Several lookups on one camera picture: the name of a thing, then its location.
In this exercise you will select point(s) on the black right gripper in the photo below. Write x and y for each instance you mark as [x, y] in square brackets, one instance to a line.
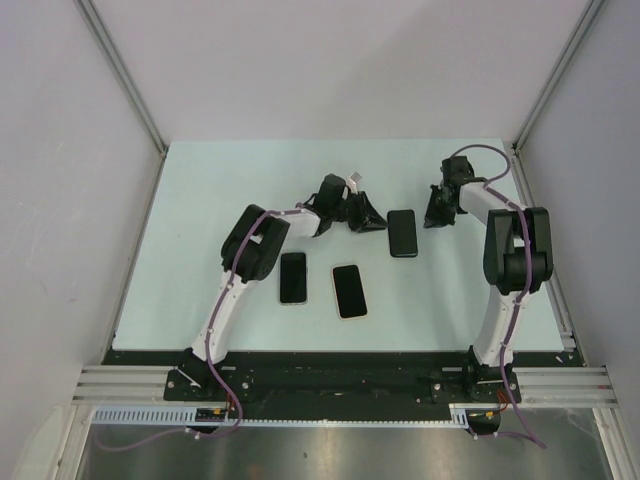
[432, 218]

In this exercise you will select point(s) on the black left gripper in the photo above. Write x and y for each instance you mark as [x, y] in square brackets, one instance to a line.
[368, 219]

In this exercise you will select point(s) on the teal blue phone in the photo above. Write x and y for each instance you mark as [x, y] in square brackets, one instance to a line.
[402, 233]

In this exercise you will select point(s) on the beige phone case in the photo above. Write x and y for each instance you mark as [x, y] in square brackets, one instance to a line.
[350, 318]

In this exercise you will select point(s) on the black phone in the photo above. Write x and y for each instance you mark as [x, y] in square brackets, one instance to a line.
[349, 291]

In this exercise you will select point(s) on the black phone screen up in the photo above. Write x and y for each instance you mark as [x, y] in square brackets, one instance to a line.
[293, 277]

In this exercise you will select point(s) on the clear magsafe phone case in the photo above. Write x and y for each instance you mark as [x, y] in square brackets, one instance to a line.
[293, 303]

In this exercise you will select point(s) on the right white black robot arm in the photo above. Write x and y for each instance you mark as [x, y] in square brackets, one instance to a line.
[517, 260]

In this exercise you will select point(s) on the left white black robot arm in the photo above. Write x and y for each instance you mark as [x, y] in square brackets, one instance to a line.
[249, 254]

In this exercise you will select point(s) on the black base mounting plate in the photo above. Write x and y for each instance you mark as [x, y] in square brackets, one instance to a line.
[346, 385]

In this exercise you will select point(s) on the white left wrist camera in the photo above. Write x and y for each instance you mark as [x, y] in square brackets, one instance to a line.
[352, 182]

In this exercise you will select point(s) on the aluminium frame rail front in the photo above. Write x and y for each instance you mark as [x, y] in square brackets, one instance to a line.
[568, 387]

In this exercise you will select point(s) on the aluminium frame rail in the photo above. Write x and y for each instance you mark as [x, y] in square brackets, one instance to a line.
[568, 387]
[121, 385]

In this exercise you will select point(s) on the right aluminium corner post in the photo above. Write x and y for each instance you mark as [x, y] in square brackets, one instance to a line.
[586, 21]

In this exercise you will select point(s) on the aluminium corner post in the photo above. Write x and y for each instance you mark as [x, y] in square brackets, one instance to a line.
[586, 21]
[111, 53]

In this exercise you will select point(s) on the aluminium frame rail left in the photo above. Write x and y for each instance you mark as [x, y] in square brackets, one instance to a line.
[121, 385]

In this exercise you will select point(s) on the white slotted cable duct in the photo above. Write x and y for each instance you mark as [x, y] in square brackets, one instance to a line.
[209, 418]

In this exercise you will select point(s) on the left aluminium corner post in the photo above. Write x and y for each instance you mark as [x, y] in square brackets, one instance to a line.
[111, 53]

